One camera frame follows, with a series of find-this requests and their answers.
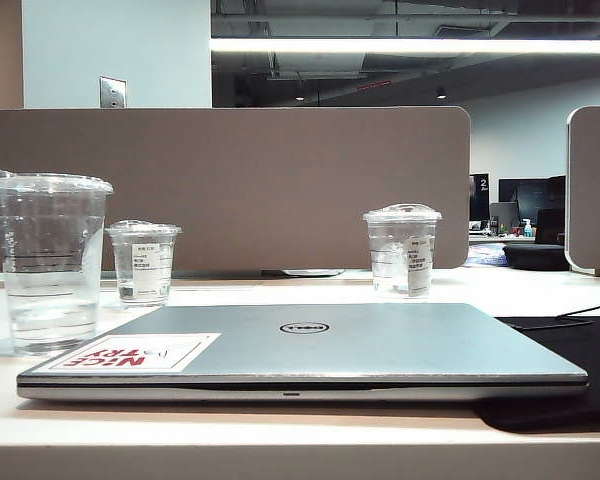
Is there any tall clear plastic cup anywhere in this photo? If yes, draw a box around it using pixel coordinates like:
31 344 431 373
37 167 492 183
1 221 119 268
0 169 115 358

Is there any medium clear labelled plastic cup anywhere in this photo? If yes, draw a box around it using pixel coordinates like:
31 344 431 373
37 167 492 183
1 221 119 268
362 202 443 300

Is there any silver Dell laptop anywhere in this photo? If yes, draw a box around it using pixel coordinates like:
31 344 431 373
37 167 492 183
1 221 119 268
16 302 590 403

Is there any small clear labelled plastic cup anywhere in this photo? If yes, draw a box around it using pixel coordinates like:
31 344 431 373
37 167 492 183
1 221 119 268
104 219 183 308

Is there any grey flat stand base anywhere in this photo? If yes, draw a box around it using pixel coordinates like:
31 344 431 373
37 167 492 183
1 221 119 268
260 268 347 278

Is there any wide brown desk partition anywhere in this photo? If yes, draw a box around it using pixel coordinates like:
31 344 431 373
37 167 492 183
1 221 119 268
0 105 472 274

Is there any black sign with numeral two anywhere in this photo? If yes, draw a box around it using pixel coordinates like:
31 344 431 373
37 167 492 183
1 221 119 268
469 173 491 222

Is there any white red Nice Try sticker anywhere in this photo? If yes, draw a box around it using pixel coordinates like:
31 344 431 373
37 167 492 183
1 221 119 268
48 332 223 373

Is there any white ceiling light strip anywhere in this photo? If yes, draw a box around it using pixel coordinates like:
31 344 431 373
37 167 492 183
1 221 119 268
209 37 600 55

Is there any black computer monitor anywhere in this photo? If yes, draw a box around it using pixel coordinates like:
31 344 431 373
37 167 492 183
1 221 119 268
498 175 567 232

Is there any black round cushion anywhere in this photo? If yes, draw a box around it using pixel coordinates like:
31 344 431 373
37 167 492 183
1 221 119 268
502 242 566 272

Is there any black office chair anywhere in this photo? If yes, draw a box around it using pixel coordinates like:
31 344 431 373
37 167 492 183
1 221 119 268
535 207 566 246

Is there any black flat device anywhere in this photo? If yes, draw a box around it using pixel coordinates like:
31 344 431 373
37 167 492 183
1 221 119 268
510 317 595 332

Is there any white-edged brown desk partition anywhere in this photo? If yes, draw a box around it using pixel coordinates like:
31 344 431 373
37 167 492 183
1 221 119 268
564 105 600 279

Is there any black mouse pad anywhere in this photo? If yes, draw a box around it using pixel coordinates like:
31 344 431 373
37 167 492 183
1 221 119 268
472 314 600 434

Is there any metal wall switch plate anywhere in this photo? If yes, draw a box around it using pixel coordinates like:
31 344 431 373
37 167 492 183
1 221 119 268
99 76 128 109

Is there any black cable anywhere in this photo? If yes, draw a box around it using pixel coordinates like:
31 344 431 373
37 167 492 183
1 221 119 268
557 294 600 319

